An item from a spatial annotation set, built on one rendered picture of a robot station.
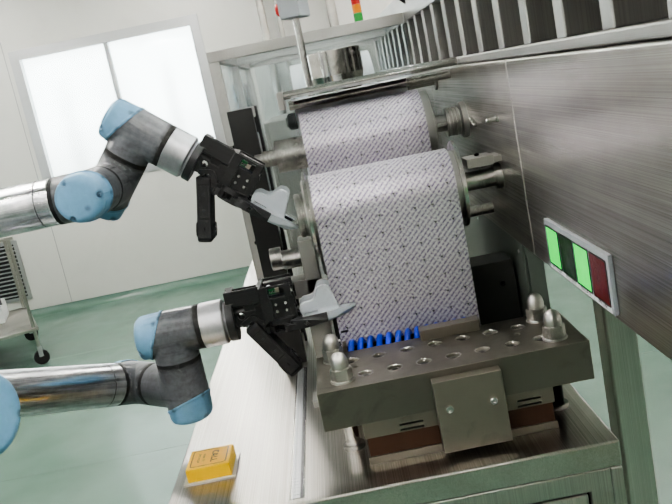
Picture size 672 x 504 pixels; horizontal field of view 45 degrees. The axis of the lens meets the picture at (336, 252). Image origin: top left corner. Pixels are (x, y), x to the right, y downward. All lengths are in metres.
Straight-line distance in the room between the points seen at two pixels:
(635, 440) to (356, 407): 0.68
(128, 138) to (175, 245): 5.73
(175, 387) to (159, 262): 5.79
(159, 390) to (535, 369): 0.62
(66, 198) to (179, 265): 5.88
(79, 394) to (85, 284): 5.96
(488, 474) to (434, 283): 0.34
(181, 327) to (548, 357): 0.58
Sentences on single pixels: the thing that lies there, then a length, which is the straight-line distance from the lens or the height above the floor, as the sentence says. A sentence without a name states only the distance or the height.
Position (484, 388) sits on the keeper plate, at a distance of 1.20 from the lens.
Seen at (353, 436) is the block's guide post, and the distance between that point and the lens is 1.30.
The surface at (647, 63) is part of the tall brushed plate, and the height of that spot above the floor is 1.42.
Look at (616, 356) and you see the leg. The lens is 1.63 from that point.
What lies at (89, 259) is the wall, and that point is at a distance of 7.29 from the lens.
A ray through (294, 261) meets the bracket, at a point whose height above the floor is 1.17.
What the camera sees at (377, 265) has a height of 1.15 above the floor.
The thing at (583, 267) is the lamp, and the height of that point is 1.19.
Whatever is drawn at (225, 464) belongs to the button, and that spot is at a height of 0.92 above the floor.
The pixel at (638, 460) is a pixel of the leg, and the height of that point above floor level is 0.64.
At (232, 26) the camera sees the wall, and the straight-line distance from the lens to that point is 6.92.
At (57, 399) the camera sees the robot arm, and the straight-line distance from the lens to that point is 1.38.
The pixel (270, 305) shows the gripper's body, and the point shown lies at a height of 1.13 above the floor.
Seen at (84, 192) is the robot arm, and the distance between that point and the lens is 1.26.
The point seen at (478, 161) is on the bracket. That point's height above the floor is 1.28.
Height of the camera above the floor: 1.46
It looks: 12 degrees down
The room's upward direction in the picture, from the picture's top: 12 degrees counter-clockwise
